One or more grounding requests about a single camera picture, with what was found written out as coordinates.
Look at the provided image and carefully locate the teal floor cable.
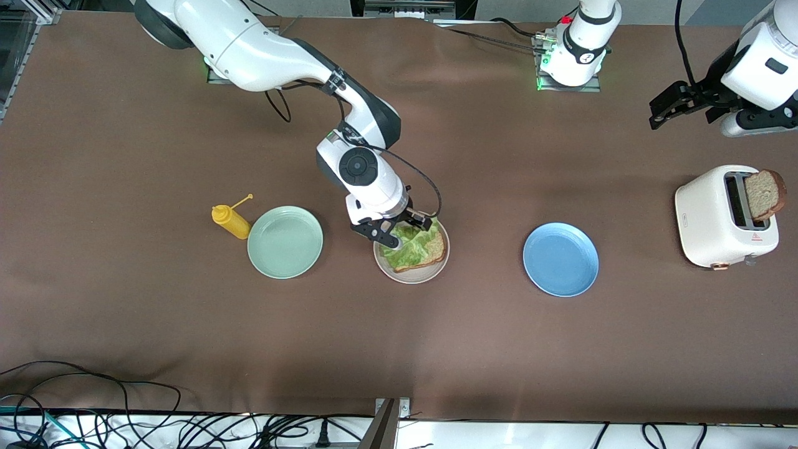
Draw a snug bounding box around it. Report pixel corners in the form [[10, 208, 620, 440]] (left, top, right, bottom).
[[0, 405, 82, 447]]

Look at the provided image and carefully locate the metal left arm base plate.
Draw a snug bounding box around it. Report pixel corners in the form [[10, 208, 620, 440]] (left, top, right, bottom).
[[535, 31, 602, 93]]

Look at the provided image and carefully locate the green lettuce leaf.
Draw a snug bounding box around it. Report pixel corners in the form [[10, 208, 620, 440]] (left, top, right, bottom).
[[379, 220, 441, 268]]

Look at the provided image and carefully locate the beige plate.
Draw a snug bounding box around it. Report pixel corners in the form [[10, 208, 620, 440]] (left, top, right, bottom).
[[373, 210, 450, 285]]

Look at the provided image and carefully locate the brown bread slice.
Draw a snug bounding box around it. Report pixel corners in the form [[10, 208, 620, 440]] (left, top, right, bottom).
[[744, 169, 788, 221], [393, 226, 447, 273]]

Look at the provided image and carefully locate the white toaster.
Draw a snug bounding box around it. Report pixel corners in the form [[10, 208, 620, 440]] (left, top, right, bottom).
[[675, 165, 780, 271]]

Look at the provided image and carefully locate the metal edge bracket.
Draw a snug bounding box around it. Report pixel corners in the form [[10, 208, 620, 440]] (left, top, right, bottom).
[[373, 397, 411, 449]]

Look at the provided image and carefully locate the yellow mustard squeeze bottle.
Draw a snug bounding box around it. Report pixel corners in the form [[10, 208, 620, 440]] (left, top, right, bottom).
[[211, 194, 254, 240]]

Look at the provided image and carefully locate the blue plate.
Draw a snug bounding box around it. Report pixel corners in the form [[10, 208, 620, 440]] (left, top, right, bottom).
[[522, 223, 600, 298]]

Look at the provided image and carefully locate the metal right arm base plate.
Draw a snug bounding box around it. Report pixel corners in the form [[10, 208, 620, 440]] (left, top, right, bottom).
[[206, 25, 278, 85]]

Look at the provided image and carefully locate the brown table cover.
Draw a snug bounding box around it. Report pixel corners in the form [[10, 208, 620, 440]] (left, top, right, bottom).
[[0, 11, 798, 426]]

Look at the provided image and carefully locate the clear enclosure with aluminium frame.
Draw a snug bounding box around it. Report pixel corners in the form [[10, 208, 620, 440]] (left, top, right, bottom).
[[0, 0, 63, 119]]

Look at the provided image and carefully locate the black equipment rack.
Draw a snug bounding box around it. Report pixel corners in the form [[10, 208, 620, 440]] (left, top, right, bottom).
[[349, 0, 478, 21]]

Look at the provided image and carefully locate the black base cable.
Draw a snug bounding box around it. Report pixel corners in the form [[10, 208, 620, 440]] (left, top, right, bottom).
[[436, 17, 543, 54]]

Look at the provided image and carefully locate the mint green plate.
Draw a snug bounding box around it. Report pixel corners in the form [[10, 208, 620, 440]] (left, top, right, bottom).
[[247, 206, 324, 279]]

